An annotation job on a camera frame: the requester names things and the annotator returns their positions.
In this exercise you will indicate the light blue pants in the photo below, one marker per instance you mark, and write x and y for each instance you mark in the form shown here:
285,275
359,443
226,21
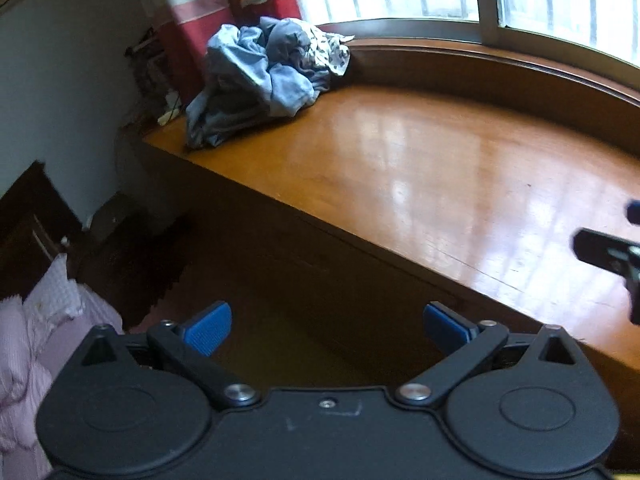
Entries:
240,80

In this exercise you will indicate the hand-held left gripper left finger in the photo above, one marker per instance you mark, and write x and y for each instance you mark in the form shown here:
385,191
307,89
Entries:
207,327

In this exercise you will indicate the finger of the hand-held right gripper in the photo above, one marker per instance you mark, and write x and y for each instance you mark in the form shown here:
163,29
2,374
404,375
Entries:
597,252
635,212

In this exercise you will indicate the dark wooden headboard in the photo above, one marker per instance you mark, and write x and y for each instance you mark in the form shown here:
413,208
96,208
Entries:
30,220

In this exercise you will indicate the dark cluttered shelf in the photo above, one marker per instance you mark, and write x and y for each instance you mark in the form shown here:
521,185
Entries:
150,70

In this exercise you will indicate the pink blanket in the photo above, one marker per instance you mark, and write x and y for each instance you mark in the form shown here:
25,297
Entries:
20,340

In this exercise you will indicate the pink and white curtain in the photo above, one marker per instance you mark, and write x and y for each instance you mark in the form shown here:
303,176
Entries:
200,15

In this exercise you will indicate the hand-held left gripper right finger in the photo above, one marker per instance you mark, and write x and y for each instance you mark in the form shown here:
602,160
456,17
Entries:
445,327

